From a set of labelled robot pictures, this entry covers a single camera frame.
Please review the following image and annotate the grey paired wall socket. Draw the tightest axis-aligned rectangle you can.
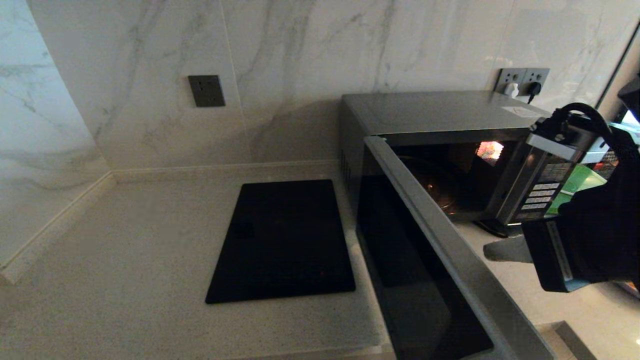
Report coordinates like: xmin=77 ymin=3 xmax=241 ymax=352
xmin=496 ymin=68 xmax=527 ymax=97
xmin=521 ymin=67 xmax=551 ymax=98

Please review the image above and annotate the black camera cable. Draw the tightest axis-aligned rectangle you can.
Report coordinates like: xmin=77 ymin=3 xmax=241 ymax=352
xmin=550 ymin=102 xmax=621 ymax=151

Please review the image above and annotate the right wrist camera assembly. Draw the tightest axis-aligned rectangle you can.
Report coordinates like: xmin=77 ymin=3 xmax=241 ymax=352
xmin=527 ymin=117 xmax=626 ymax=167

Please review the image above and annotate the black induction cooktop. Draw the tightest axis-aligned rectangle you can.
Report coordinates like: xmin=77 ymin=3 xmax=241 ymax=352
xmin=205 ymin=179 xmax=357 ymax=304

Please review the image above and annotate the green cutting board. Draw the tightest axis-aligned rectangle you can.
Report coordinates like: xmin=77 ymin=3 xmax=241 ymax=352
xmin=547 ymin=165 xmax=608 ymax=216

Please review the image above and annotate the single grey wall socket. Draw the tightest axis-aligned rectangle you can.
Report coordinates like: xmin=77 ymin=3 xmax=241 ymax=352
xmin=188 ymin=75 xmax=226 ymax=108

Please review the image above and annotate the black glass microwave door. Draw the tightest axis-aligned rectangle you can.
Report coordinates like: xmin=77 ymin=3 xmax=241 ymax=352
xmin=356 ymin=136 xmax=556 ymax=360

